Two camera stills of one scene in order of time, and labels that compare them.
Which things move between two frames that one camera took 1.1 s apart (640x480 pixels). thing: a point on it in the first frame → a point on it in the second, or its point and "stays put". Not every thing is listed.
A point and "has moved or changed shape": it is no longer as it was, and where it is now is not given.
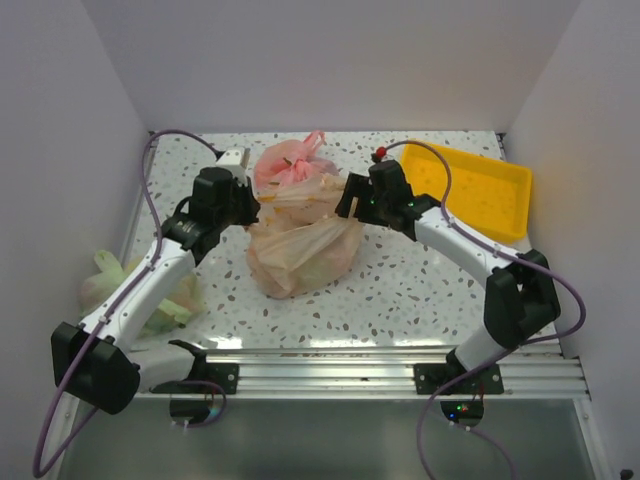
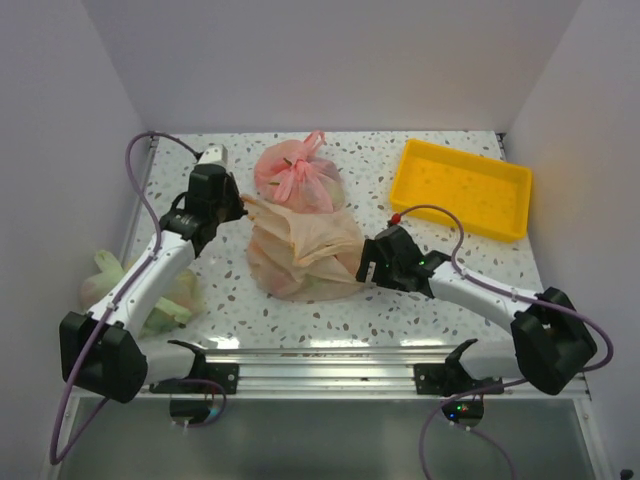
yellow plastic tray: (487, 195) stays put
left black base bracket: (203, 377) stays put
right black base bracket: (429, 377) stays put
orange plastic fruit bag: (300, 243) has moved or changed shape
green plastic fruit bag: (184, 304) stays put
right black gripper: (357, 186) → (371, 252)
